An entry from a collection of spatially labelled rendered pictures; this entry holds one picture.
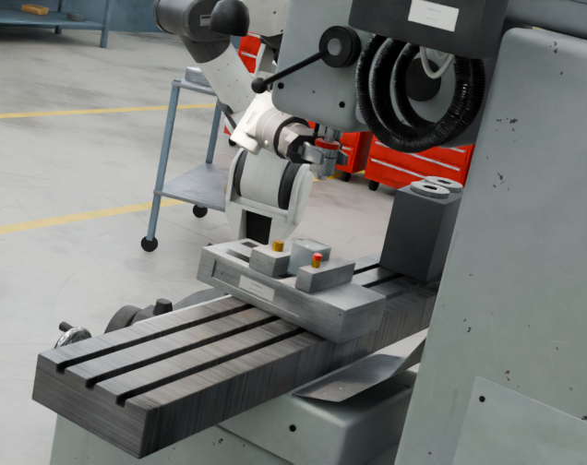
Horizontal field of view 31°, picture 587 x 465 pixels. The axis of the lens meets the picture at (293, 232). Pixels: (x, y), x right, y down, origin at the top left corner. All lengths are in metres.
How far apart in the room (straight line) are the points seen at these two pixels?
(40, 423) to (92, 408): 1.83
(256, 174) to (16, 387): 1.37
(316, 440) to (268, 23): 0.92
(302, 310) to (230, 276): 0.18
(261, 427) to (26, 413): 1.67
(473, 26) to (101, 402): 0.77
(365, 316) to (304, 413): 0.24
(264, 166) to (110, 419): 1.16
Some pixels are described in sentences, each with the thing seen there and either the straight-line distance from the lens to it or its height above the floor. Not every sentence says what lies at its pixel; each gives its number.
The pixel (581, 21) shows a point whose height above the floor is 1.58.
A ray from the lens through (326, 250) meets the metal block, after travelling 2.06.
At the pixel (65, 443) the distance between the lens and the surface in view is 2.33.
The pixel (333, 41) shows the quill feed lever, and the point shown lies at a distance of 1.82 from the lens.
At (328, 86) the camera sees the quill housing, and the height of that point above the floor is 1.38.
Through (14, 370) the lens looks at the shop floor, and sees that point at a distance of 3.82.
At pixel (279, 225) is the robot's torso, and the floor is 0.91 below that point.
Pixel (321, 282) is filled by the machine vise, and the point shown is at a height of 1.01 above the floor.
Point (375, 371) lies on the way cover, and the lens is 2.06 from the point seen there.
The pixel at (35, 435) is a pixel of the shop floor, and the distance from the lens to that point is 3.43.
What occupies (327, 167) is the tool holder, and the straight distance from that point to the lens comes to 1.98.
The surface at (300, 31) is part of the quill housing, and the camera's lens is 1.90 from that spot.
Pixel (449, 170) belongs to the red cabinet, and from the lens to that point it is 6.95.
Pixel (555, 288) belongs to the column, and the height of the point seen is 1.22.
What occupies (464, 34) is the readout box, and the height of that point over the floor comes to 1.54.
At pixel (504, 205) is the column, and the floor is 1.31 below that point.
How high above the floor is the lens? 1.65
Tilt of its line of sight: 16 degrees down
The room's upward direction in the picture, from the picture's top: 12 degrees clockwise
